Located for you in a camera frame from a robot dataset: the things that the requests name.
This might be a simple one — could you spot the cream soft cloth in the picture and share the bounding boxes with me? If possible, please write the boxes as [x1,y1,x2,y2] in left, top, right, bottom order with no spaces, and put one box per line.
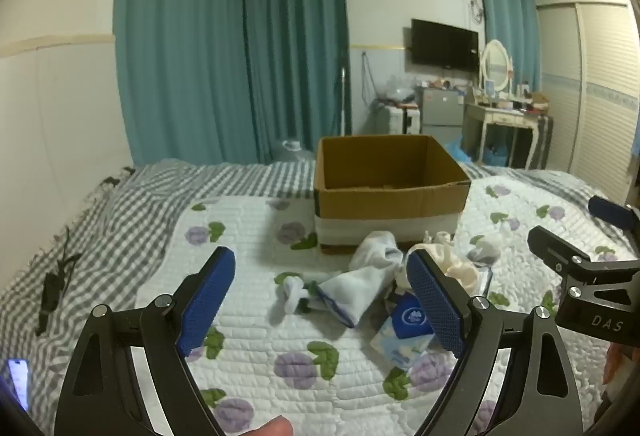
[424,231,482,293]

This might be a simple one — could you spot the person's left hand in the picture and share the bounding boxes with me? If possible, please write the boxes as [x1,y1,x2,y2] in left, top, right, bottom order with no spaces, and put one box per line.
[235,417,295,436]

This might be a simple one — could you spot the narrow teal curtain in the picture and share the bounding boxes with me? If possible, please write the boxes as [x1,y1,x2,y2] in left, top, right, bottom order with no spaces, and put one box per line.
[474,0,543,98]

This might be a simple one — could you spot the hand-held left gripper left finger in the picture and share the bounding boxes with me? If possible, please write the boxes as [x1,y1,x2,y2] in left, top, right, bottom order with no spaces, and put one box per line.
[54,246,237,436]

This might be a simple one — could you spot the grey and white sock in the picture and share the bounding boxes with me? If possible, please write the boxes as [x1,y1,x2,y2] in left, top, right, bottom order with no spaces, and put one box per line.
[467,236,502,268]

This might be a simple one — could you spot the clear plastic bag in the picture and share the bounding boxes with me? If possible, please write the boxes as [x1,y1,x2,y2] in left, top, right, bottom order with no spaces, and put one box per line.
[377,75,416,104]

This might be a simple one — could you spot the cluster of small toiletries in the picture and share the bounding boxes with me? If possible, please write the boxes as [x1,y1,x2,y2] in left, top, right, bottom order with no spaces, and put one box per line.
[417,77,468,92]

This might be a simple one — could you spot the blue basket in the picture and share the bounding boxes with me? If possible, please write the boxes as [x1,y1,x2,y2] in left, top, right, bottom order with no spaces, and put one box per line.
[482,143,511,167]

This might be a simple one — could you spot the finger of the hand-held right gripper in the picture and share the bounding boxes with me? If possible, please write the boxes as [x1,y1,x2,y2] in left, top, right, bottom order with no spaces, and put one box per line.
[587,195,640,231]
[527,225,597,286]

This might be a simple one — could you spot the white shoes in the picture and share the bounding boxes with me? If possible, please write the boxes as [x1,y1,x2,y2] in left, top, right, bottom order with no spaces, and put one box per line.
[349,231,404,270]

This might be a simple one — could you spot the wide teal curtain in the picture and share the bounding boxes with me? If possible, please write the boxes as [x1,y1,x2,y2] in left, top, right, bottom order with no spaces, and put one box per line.
[114,0,251,167]

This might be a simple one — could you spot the clear water jug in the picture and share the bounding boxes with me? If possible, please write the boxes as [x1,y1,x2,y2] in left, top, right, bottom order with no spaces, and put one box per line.
[277,139,317,164]

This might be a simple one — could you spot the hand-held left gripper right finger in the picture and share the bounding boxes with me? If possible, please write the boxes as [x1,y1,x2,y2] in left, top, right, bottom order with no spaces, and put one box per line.
[405,248,586,436]

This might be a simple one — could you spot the black wall cable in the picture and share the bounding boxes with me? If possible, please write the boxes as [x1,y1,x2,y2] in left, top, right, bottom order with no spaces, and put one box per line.
[360,51,377,98]

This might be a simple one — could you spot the blue plastic bag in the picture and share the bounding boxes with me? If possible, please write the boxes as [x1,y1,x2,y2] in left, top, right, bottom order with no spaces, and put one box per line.
[445,139,473,164]

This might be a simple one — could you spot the white oval mirror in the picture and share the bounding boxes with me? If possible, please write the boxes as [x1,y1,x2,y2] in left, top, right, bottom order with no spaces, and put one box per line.
[479,39,515,97]

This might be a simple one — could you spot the white cloth with blue trim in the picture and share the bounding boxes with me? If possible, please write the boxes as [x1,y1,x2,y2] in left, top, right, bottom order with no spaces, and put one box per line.
[315,265,397,328]

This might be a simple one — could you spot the smartphone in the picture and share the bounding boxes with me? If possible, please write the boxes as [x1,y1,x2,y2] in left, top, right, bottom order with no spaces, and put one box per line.
[7,358,32,412]

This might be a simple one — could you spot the grey mini fridge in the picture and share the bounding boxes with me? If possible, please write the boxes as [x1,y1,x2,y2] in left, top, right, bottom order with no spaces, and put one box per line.
[415,86,468,137]

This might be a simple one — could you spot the black charger cable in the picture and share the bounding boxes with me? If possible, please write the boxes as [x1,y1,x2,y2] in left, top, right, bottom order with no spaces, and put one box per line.
[35,226,83,337]

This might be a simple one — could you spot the cluster of cosmetics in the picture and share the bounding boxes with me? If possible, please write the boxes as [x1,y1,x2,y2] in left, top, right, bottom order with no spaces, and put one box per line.
[470,81,551,117]

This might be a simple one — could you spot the white dressing table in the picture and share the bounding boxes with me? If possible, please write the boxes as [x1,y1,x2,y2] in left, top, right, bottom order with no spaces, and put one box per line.
[462,101,543,169]

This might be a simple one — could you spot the black wall television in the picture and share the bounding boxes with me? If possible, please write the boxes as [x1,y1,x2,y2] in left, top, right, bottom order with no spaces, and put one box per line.
[411,18,480,73]

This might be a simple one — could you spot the small white sock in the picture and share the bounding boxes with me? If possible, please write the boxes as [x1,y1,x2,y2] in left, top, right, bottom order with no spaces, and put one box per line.
[269,276,321,328]

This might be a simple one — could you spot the brown cardboard box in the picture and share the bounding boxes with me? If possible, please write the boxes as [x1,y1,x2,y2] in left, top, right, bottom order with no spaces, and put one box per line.
[314,134,472,257]

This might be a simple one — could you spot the white suitcase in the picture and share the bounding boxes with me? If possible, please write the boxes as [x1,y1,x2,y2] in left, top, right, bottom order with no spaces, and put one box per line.
[375,103,421,135]

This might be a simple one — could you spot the blue tissue packet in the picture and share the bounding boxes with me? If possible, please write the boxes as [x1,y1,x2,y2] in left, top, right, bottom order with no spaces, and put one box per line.
[391,293,435,339]

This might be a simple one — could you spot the white louvered wardrobe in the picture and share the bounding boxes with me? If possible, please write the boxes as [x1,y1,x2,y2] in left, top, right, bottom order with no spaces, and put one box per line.
[536,0,640,207]

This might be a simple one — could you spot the pale patterned tissue packet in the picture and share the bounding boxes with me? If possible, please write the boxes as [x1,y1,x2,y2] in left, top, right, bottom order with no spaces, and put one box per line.
[370,326,435,370]

